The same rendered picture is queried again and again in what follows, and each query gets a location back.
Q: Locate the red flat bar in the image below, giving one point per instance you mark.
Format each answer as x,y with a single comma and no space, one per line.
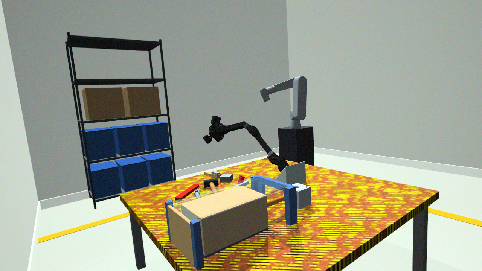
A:
187,192

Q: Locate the mallet with dark grey head and wooden handle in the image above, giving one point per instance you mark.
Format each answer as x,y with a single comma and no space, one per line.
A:
211,183

